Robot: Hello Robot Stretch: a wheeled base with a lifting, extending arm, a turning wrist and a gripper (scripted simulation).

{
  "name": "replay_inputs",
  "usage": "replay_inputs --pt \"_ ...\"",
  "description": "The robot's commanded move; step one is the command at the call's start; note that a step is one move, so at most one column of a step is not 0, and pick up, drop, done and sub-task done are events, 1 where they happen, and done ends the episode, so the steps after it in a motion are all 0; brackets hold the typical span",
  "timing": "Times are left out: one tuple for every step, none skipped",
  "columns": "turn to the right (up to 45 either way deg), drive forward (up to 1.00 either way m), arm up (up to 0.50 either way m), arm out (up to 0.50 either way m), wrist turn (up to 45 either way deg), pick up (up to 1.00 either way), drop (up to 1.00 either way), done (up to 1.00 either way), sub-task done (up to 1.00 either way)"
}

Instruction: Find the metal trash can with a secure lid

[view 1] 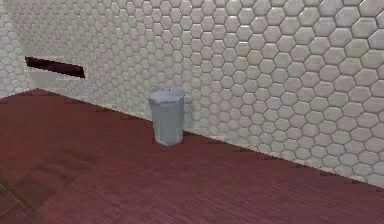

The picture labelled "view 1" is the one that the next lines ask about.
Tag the dark red wall bar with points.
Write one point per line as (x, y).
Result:
(55, 67)

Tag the grey metal trash can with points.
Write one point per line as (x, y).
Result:
(167, 120)

